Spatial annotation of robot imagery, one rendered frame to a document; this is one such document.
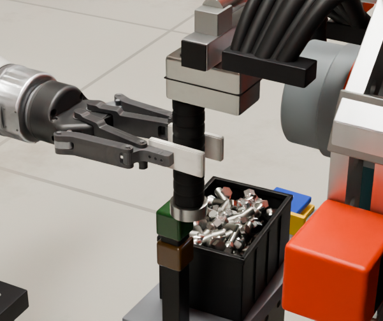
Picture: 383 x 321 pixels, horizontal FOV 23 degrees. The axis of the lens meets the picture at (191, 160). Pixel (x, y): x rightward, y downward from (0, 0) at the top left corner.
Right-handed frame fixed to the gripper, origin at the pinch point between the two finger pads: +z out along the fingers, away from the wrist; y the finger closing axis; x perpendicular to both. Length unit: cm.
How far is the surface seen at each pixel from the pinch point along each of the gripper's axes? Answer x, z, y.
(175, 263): -24.5, -8.0, -10.1
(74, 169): -83, -101, -105
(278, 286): -38.1, -0.9, -29.2
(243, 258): -26.4, -1.7, -18.4
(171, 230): -19.3, -8.6, -10.1
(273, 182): -83, -48, -128
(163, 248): -22.8, -9.9, -10.1
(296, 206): -35, -7, -48
